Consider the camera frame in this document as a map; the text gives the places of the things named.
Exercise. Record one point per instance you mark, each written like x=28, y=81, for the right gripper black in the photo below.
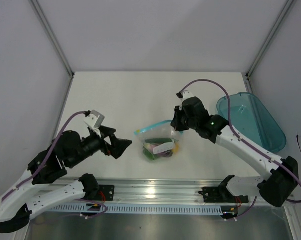
x=176, y=122

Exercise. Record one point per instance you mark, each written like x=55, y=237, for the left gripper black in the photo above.
x=118, y=146

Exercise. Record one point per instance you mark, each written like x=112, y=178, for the green chili pepper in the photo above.
x=158, y=141

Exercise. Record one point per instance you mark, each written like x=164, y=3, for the clear zip top bag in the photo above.
x=161, y=129

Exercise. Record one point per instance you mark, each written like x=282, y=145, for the yellow bell pepper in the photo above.
x=176, y=148

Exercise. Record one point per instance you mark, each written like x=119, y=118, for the purple eggplant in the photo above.
x=164, y=150

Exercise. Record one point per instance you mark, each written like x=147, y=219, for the green bell pepper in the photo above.
x=149, y=155

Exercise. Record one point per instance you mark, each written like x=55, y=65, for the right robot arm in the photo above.
x=278, y=177

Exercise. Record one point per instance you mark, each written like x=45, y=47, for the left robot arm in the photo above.
x=22, y=203

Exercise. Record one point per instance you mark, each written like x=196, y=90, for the teal plastic tray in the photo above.
x=251, y=118

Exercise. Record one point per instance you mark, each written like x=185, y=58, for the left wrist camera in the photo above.
x=94, y=119

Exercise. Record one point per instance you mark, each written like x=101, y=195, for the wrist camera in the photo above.
x=94, y=119
x=183, y=96

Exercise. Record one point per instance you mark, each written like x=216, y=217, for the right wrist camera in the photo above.
x=183, y=96

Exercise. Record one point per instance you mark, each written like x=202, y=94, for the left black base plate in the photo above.
x=106, y=193

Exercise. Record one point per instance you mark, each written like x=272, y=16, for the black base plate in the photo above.
x=221, y=195
x=106, y=193

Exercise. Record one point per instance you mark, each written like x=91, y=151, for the aluminium mounting rail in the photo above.
x=158, y=191

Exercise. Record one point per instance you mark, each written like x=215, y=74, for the white slotted cable duct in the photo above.
x=143, y=209

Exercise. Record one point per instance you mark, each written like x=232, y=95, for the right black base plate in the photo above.
x=221, y=195

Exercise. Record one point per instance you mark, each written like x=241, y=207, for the right frame post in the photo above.
x=273, y=32

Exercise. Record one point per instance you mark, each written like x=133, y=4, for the frame post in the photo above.
x=39, y=12
x=273, y=32

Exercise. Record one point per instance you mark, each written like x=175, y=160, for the left frame post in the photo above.
x=39, y=12

